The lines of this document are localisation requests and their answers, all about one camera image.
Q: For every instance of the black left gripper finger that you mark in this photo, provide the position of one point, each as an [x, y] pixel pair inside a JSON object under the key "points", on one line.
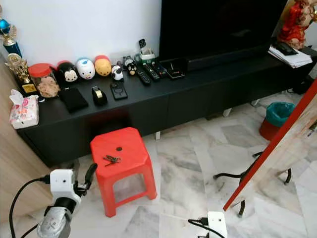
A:
{"points": [[90, 172]]}

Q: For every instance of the metal key bunch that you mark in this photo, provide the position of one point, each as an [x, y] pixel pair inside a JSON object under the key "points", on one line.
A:
{"points": [[113, 158]]}

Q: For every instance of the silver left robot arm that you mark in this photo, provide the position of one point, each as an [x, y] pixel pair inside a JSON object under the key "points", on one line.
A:
{"points": [[57, 220]]}

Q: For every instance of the red plastic stool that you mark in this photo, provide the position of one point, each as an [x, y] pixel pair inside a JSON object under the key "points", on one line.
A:
{"points": [[124, 146]]}

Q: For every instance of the light wooden cabinet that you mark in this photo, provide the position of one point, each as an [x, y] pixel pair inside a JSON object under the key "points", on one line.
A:
{"points": [[12, 163]]}

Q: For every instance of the black quilted pouch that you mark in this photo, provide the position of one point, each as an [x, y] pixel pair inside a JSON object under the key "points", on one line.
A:
{"points": [[73, 99]]}

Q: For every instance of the black tape dispenser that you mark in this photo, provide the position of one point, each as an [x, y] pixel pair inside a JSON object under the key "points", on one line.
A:
{"points": [[99, 95]]}

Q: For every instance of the white pink tissue pack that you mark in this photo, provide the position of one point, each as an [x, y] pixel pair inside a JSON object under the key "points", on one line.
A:
{"points": [[24, 111]]}

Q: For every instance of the glass jar red lid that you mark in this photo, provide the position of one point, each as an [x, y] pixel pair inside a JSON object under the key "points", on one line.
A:
{"points": [[46, 85]]}

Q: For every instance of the black mouse plush toy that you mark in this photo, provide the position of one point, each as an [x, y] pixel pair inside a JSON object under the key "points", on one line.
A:
{"points": [[68, 73]]}

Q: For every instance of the black white plush toy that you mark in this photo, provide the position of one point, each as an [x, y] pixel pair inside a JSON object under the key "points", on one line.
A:
{"points": [[117, 73]]}

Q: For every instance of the yellow bear plush toy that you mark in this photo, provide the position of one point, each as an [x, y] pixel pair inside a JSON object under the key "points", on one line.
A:
{"points": [[103, 66]]}

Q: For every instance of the black TV console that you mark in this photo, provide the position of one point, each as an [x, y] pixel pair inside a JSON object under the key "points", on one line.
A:
{"points": [[188, 99]]}

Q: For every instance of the small gold trophy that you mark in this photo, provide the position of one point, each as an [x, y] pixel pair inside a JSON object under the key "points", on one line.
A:
{"points": [[22, 69]]}

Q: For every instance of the green white holder cup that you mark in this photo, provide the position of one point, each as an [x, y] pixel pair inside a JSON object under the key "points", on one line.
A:
{"points": [[146, 56]]}

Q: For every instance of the black box device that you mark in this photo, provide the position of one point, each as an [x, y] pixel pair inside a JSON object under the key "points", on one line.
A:
{"points": [[174, 70]]}

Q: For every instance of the small black handset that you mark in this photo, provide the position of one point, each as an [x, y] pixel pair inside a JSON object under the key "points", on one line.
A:
{"points": [[142, 43]]}

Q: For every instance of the black curved table foot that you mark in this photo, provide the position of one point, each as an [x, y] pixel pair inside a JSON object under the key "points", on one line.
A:
{"points": [[287, 174], [241, 208]]}

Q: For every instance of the red waste bin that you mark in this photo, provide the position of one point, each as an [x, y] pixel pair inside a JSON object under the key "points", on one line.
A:
{"points": [[267, 130]]}

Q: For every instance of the black flat television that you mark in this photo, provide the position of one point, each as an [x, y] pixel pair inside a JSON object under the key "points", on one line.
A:
{"points": [[223, 29]]}

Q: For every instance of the teal bin liner bag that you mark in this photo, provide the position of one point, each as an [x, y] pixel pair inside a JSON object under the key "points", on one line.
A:
{"points": [[280, 113]]}

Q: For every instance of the marble table top red edge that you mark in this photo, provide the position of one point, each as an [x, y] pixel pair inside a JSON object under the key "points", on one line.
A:
{"points": [[292, 134]]}

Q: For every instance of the white paper stack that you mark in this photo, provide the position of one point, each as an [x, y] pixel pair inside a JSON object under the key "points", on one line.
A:
{"points": [[290, 58]]}

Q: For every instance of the black flat case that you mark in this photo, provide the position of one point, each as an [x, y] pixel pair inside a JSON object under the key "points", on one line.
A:
{"points": [[285, 48]]}

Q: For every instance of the red gold figurine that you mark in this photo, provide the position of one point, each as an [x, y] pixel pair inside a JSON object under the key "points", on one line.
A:
{"points": [[294, 25]]}

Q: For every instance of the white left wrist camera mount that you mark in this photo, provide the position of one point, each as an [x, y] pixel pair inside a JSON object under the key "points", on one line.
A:
{"points": [[63, 184]]}

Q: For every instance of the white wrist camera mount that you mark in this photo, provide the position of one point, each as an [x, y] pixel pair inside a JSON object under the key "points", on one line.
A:
{"points": [[63, 184], [217, 224]]}

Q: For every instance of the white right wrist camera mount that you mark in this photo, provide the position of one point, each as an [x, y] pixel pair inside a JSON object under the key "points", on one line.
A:
{"points": [[217, 224]]}

